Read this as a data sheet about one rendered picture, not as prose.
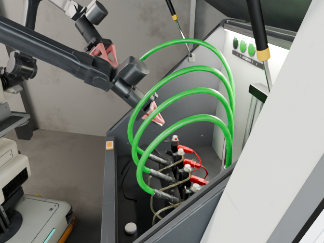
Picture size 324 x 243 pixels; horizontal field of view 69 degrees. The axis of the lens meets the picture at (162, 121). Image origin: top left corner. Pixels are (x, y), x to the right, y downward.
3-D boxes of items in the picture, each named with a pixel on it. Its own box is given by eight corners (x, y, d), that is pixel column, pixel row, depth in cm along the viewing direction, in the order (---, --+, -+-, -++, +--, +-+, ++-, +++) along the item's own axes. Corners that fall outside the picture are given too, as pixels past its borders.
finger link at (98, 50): (122, 60, 88) (107, 39, 88) (111, 60, 81) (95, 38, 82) (111, 71, 91) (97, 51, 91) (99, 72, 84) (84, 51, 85)
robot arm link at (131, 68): (94, 65, 72) (89, 82, 67) (115, 38, 66) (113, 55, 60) (127, 85, 79) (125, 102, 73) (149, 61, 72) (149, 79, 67)
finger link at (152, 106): (168, 124, 74) (145, 104, 72) (153, 137, 77) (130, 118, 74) (169, 114, 80) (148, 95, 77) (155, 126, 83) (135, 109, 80)
